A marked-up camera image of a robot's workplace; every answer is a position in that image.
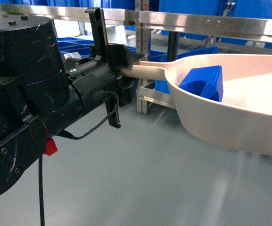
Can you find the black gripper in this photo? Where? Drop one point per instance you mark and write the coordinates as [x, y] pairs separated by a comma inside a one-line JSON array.
[[90, 81]]

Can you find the blue plastic part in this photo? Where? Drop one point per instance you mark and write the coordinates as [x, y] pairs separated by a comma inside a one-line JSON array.
[[206, 82]]

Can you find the beige plastic dustpan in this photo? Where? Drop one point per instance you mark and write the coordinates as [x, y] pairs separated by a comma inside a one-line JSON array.
[[242, 120]]

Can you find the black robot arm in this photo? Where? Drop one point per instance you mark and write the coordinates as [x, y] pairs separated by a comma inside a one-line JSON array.
[[41, 95]]

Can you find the metal shelf rack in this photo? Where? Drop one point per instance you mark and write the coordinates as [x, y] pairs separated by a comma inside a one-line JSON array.
[[197, 21]]

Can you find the red clip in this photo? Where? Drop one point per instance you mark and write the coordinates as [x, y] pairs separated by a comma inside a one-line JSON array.
[[51, 147]]

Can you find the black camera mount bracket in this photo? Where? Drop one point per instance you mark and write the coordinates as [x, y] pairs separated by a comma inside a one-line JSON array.
[[99, 33]]

